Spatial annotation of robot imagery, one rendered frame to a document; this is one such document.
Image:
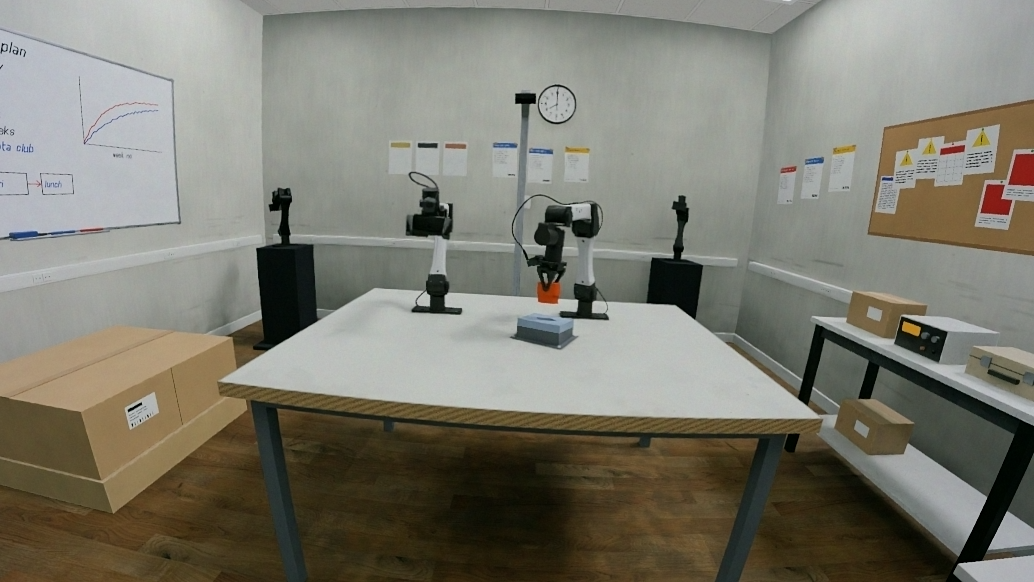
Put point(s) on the light blue flat plate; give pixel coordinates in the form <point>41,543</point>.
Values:
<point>545,322</point>

